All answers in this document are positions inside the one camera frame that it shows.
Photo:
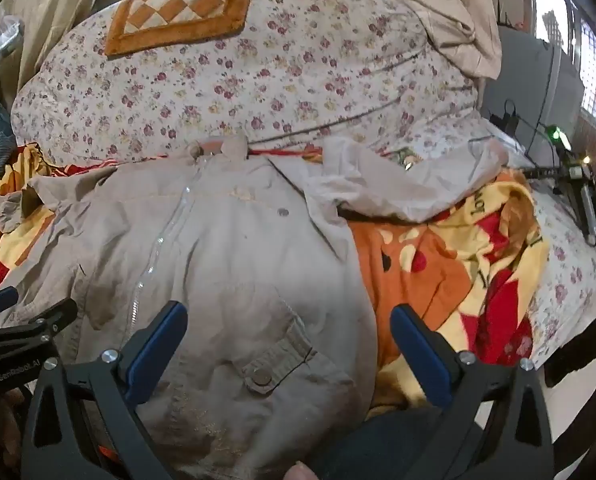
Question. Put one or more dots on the floral quilt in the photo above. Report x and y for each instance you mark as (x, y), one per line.
(278, 60)

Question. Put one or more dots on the clear plastic bag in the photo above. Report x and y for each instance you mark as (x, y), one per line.
(2, 40)

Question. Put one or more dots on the beige curtain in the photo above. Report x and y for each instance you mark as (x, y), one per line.
(47, 20)
(453, 10)

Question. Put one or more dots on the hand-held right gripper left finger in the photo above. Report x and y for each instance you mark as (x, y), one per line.
(156, 342)

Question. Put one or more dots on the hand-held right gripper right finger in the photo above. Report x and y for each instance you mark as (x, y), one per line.
(420, 355)

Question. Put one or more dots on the black power adapter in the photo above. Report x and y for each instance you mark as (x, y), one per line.
(505, 121)

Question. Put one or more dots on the person's right hand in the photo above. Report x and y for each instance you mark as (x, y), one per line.
(300, 473)

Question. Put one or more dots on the black metal stand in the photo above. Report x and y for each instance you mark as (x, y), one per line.
(585, 200)

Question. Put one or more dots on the grey cabinet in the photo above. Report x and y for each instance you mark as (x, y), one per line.
(528, 85)

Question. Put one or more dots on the device with green light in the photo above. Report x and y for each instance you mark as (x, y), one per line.
(557, 136)

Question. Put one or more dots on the beige jacket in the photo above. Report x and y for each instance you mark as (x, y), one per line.
(227, 260)

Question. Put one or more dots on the dark cloth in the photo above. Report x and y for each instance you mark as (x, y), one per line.
(583, 345)

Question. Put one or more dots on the person's dark trouser leg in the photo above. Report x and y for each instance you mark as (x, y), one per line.
(388, 445)

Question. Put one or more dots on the orange checkered cushion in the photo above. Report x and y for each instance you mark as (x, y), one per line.
(177, 10)

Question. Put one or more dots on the small green object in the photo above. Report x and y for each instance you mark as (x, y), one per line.
(408, 160)

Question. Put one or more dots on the orange yellow printed blanket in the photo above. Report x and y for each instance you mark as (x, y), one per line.
(428, 265)

